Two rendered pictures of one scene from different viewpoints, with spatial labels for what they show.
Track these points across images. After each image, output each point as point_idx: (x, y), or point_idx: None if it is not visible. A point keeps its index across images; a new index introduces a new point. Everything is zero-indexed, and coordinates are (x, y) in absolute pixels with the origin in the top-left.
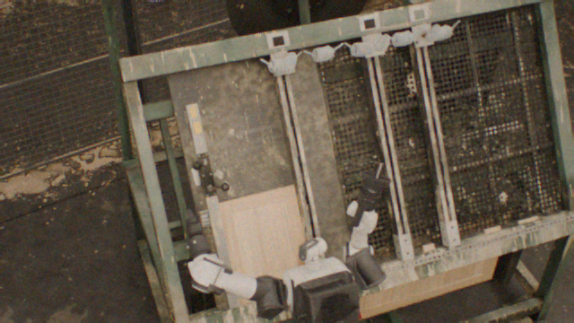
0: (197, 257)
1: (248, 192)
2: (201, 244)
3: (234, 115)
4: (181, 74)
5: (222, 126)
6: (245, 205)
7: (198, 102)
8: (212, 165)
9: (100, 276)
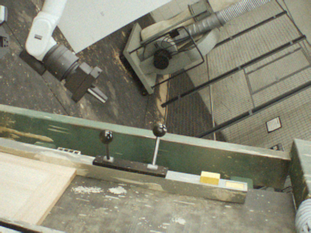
0: (55, 42)
1: (62, 202)
2: (66, 50)
3: (208, 231)
4: (290, 203)
5: (194, 216)
6: (47, 185)
7: (244, 206)
8: (136, 189)
9: None
